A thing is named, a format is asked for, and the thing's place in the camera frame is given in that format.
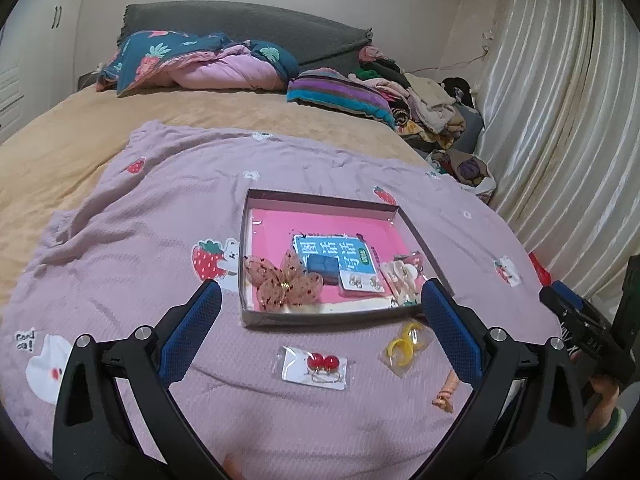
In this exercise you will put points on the cream claw hair clip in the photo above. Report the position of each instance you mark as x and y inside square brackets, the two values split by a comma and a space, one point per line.
[401, 278]

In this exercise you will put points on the tan bed sheet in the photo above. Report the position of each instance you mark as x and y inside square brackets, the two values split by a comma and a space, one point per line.
[55, 161]

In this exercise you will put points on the dark cardboard tray box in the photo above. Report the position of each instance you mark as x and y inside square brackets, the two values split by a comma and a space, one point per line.
[354, 311]

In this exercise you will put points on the orange spiral hair clip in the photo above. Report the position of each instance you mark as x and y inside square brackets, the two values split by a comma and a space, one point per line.
[442, 400]

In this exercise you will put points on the red ball earring card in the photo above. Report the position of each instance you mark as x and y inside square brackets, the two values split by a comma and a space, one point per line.
[311, 368]

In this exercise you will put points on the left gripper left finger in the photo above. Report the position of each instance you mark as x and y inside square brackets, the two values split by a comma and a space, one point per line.
[152, 359]

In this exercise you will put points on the red bag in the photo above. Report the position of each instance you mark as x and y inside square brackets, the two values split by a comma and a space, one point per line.
[543, 274]

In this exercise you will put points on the striped purple pillow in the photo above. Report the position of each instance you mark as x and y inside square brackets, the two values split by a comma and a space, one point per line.
[330, 90]

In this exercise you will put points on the navy pink strawberry duvet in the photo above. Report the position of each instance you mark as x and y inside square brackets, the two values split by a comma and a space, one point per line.
[164, 58]

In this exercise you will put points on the white wardrobe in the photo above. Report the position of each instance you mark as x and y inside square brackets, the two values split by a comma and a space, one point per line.
[37, 60]

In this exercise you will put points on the yellow hoop earrings bag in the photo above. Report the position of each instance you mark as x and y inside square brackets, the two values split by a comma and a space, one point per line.
[400, 353]

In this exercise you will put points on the white flower earring card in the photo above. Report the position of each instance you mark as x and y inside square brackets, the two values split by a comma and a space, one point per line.
[363, 283]

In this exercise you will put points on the operator hand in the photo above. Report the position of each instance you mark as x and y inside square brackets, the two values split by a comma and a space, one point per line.
[601, 415]

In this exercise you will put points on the cream striped curtain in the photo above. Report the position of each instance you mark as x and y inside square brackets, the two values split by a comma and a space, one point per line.
[560, 101]

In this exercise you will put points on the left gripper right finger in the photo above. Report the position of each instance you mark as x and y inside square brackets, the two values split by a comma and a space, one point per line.
[487, 438]

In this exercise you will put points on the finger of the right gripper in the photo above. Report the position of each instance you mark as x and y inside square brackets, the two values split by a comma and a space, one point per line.
[580, 321]

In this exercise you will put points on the pink dotted mesh bow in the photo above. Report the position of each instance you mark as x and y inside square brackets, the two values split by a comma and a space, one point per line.
[287, 285]

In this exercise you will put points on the pile of clothes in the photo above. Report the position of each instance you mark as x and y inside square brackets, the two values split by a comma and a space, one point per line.
[428, 115]

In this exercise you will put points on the dark grey headboard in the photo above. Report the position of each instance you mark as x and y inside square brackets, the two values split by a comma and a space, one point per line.
[315, 42]

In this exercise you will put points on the bag of dark clothes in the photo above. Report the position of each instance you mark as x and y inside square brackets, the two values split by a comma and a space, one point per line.
[469, 171]

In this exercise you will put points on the pink book in tray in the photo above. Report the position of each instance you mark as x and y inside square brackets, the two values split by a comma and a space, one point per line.
[359, 243]

